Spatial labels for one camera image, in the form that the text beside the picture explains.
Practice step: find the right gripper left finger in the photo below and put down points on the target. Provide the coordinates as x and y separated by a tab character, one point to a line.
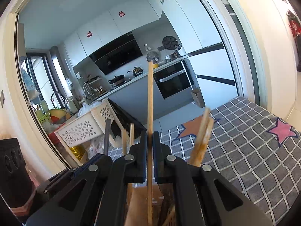
128	169

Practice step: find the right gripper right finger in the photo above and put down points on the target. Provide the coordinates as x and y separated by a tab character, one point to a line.
185	180

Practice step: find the long plain wooden chopstick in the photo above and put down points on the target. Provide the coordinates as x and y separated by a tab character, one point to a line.
150	144

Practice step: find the wooden chopstick horizontal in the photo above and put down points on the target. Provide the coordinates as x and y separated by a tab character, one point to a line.
131	135
124	141

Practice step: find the dark spoon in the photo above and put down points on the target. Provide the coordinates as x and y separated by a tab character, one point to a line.
168	201
106	136

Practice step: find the blue patterned chopstick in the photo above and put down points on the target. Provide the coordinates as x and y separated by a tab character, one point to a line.
204	144

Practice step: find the black kitchen faucet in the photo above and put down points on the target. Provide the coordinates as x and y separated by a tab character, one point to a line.
58	100

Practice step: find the plastic bag in rack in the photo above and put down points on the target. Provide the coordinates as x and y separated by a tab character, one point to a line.
96	146

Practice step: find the white perforated storage rack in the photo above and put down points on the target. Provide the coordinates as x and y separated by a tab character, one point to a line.
86	127

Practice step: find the cardboard box on floor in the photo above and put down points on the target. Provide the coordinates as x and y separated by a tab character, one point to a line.
198	97

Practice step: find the black built-in oven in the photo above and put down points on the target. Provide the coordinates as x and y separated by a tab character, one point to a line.
173	79

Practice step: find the black wok on stove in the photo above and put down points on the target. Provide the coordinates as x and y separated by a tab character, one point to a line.
117	80

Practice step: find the grey checkered tablecloth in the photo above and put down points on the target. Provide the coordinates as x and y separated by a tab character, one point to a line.
258	153

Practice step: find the brass pot on stove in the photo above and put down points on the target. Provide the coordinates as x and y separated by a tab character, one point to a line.
136	71

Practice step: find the white refrigerator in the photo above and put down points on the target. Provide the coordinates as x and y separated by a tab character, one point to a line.
203	44

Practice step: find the black range hood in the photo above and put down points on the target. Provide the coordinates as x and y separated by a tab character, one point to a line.
116	53

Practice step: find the black multi-hole frying pan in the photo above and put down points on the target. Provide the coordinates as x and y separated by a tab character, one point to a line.
169	43

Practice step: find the red clothes rack items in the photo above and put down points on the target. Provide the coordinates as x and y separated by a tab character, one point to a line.
295	28

